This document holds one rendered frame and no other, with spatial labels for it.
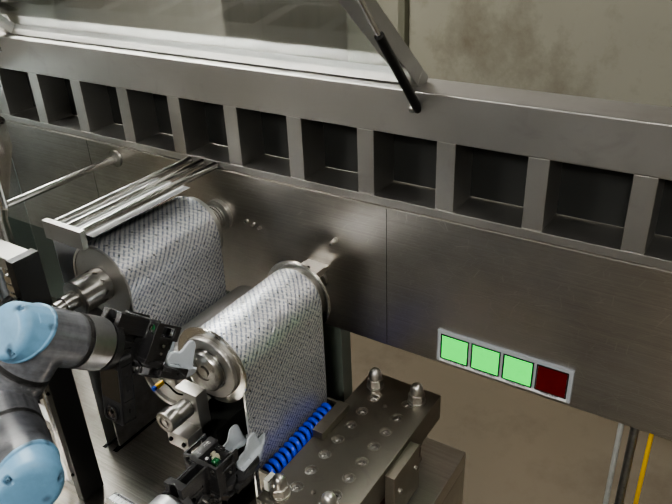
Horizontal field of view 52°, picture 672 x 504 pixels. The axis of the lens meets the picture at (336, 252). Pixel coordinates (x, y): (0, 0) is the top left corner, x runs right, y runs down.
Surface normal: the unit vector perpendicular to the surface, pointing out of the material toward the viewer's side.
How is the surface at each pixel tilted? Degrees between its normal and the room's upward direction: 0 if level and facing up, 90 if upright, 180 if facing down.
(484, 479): 0
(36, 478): 91
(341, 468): 0
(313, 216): 90
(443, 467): 0
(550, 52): 90
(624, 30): 90
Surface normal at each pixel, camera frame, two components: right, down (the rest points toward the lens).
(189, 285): 0.84, 0.25
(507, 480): -0.04, -0.88
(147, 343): -0.44, -0.23
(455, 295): -0.54, 0.43
